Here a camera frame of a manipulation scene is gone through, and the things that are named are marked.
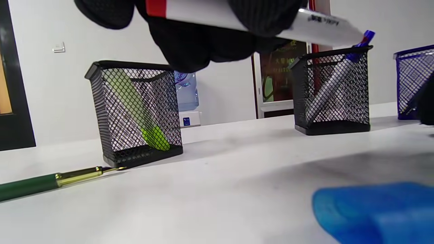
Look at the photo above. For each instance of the blue mesh pen holder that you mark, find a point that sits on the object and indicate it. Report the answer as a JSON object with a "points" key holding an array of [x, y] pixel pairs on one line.
{"points": [[412, 74]]}

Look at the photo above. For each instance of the yellow-green highlighter pen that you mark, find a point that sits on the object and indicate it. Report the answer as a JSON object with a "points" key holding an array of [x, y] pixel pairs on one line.
{"points": [[156, 139]]}

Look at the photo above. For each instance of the white red marker pen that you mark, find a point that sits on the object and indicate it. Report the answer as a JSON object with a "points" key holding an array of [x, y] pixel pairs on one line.
{"points": [[203, 13]]}

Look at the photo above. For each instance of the person's left hand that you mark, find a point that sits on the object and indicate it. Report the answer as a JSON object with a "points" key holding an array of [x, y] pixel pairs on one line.
{"points": [[203, 47]]}

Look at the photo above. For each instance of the blue highlighter pen cap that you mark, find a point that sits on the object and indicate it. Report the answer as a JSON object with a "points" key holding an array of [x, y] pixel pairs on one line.
{"points": [[379, 213]]}

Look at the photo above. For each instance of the person's right hand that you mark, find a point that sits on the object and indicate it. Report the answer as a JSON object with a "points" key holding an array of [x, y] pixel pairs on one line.
{"points": [[428, 108]]}

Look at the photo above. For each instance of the white blue marker pen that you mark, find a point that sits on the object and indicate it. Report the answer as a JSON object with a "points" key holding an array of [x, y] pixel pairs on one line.
{"points": [[334, 81]]}

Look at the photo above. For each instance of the black mesh pen holder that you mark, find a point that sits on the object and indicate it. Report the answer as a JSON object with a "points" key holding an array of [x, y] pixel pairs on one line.
{"points": [[135, 159], [334, 128]]}

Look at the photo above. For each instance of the black door frame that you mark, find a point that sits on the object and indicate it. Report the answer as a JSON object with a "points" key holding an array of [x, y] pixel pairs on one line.
{"points": [[20, 101]]}

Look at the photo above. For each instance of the blue dispenser water bottle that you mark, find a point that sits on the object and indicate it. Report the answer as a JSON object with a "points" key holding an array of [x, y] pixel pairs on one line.
{"points": [[186, 91]]}

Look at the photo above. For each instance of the green gold fountain pen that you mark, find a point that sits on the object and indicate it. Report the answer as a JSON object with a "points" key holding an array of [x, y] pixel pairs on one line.
{"points": [[30, 186]]}

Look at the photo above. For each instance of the white water dispenser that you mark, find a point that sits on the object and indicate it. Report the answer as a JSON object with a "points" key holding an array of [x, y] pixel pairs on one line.
{"points": [[190, 119]]}

